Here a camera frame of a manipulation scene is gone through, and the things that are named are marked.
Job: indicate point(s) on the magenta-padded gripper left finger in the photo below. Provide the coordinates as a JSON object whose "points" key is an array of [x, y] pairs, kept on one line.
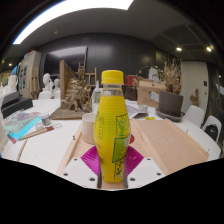
{"points": [[78, 171]]}

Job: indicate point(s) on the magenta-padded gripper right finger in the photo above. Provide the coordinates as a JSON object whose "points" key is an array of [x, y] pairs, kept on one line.
{"points": [[146, 171]]}

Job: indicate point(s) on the yellow drink bottle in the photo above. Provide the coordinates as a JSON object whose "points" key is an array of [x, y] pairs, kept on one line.
{"points": [[108, 126]]}

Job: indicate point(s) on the light wooden drawing board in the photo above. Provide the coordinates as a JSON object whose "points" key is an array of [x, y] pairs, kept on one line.
{"points": [[163, 140]]}

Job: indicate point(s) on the beige cup with brown dots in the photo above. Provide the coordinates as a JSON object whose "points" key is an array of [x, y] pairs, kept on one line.
{"points": [[88, 128]]}

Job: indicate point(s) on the small yellow flat item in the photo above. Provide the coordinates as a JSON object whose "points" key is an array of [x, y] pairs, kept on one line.
{"points": [[150, 118]]}

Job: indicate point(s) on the wooden paint brush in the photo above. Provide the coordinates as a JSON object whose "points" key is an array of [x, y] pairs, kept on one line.
{"points": [[38, 132]]}

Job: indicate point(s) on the grey round plant saucer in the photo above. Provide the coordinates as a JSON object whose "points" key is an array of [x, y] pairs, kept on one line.
{"points": [[170, 117]]}

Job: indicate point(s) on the small paint jar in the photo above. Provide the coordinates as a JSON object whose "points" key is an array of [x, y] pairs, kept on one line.
{"points": [[45, 120]]}

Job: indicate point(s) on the newspaper stack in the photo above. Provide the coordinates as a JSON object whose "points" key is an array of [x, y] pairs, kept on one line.
{"points": [[133, 110]]}

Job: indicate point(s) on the small white round jar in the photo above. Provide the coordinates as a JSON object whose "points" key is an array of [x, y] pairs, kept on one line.
{"points": [[143, 108]]}

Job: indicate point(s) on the colourful painted pad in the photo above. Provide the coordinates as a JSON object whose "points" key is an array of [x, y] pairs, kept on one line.
{"points": [[21, 125]]}

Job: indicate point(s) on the grey pot with dried plant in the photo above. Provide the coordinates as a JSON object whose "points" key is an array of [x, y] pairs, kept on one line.
{"points": [[170, 101]]}

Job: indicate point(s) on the white plastic chair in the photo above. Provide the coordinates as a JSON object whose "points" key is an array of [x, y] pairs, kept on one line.
{"points": [[216, 123], [194, 115], [57, 94], [44, 95]]}

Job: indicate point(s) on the brown twig sculpture on base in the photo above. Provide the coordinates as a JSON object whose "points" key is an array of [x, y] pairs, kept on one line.
{"points": [[78, 96]]}

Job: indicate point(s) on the black backpack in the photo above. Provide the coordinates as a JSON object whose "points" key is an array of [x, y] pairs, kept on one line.
{"points": [[211, 131]]}

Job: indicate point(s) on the clear bottle with green label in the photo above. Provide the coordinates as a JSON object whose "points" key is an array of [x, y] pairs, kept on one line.
{"points": [[97, 96]]}

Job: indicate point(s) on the brown cardboard box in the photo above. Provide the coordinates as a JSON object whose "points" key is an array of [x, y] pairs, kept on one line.
{"points": [[148, 93]]}

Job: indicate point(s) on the dark brown box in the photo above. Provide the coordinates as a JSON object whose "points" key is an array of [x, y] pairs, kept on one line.
{"points": [[130, 93]]}

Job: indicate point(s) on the wooden figure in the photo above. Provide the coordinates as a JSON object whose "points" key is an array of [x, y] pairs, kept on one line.
{"points": [[194, 98]]}

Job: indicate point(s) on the black case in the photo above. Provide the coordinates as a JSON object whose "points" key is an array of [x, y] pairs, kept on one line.
{"points": [[18, 107], [10, 98]]}

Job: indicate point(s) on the white plaster bust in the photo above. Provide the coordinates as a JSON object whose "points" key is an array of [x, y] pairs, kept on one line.
{"points": [[57, 84], [47, 81]]}

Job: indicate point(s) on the red box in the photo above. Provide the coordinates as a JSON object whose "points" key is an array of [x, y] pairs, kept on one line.
{"points": [[130, 80]]}

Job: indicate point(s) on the wooden easel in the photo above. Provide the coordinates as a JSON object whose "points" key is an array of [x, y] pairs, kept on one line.
{"points": [[35, 83], [90, 77]]}

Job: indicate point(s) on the white plaster figure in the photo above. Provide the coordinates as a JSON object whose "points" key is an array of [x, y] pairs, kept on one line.
{"points": [[153, 74]]}

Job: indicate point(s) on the white display panel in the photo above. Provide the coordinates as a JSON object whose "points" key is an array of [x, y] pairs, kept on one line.
{"points": [[28, 71]]}

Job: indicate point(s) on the round ceiling spotlight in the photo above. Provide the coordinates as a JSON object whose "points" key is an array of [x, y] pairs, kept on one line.
{"points": [[179, 49], [209, 49]]}

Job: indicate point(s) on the long ceiling light strip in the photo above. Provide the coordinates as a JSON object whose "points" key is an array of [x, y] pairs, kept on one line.
{"points": [[66, 8]]}

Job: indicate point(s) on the black wall screen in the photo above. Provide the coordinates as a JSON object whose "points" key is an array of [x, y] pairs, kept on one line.
{"points": [[65, 60]]}

